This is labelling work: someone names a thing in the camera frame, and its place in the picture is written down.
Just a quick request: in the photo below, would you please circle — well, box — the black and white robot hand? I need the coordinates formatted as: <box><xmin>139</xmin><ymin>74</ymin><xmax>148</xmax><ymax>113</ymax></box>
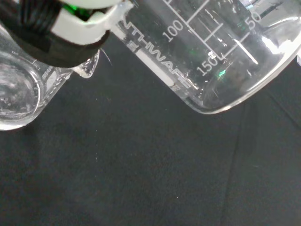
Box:
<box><xmin>0</xmin><ymin>0</ymin><xmax>135</xmax><ymax>69</ymax></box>

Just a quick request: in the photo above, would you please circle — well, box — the black bench cloth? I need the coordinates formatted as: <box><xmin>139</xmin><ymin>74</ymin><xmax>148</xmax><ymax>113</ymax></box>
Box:
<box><xmin>0</xmin><ymin>30</ymin><xmax>301</xmax><ymax>226</ymax></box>

